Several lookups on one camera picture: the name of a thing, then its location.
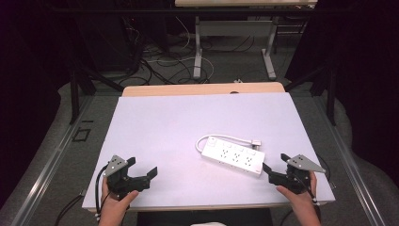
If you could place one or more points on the black floor socket plate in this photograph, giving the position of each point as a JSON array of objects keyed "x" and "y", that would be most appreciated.
[{"x": 81, "y": 134}]

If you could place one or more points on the wooden table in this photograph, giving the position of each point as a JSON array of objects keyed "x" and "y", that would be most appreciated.
[{"x": 188, "y": 89}]

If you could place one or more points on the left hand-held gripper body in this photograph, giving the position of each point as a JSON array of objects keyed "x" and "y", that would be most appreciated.
[{"x": 118, "y": 179}]

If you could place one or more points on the black metal stand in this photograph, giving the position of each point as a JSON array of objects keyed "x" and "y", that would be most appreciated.
[
  {"x": 75, "y": 94},
  {"x": 329, "y": 94}
]

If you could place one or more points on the white metal desk frame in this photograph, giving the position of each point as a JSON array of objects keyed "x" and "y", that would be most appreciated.
[{"x": 233, "y": 28}]

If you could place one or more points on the person's dark clothing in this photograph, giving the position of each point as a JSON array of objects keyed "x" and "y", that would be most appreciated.
[{"x": 204, "y": 217}]

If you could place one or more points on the person's left hand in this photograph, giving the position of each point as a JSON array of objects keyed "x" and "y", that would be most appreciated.
[{"x": 116, "y": 204}]

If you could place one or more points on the metal floor rail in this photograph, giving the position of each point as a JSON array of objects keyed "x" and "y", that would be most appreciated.
[
  {"x": 348, "y": 163},
  {"x": 47, "y": 169}
]

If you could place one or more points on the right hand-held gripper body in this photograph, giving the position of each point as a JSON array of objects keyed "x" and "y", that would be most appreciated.
[{"x": 296, "y": 175}]

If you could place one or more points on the white power strip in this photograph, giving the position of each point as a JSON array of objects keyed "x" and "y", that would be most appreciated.
[{"x": 233, "y": 157}]

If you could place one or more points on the white table mat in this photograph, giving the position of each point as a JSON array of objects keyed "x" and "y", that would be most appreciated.
[{"x": 175, "y": 125}]

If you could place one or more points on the person's right hand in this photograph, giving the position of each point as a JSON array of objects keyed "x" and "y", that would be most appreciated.
[{"x": 299, "y": 199}]

